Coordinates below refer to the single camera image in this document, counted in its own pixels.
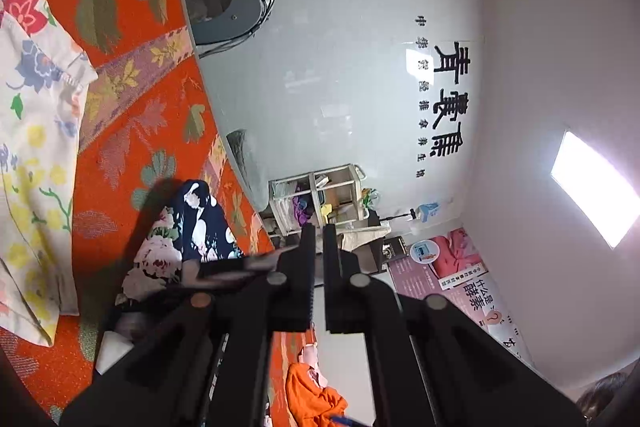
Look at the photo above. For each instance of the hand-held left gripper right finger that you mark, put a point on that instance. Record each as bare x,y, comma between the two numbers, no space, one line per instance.
332,287

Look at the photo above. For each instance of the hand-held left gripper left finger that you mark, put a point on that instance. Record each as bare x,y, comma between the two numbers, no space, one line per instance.
301,287

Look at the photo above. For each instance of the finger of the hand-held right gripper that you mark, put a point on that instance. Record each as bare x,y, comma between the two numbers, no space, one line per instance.
230,269

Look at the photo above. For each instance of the navy floral garment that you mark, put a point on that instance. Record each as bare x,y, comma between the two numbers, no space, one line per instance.
200,227

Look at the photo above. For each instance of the dark brown box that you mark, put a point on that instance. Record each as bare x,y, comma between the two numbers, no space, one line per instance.
395,248

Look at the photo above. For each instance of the white utility cart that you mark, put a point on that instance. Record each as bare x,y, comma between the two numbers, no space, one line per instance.
320,202

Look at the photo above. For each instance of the grey cushion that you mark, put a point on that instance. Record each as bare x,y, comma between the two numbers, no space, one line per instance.
247,167

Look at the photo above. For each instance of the orange garment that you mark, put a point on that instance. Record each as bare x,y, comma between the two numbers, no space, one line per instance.
312,397

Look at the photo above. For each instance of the orange floral blanket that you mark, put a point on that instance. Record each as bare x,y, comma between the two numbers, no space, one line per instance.
120,142

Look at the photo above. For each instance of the cream floral garment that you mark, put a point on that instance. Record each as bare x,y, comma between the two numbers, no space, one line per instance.
35,117

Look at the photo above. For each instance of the ceiling light panel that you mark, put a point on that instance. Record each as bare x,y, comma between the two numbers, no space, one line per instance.
590,189

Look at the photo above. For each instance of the pink wall poster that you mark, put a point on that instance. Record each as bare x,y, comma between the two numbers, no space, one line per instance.
450,277

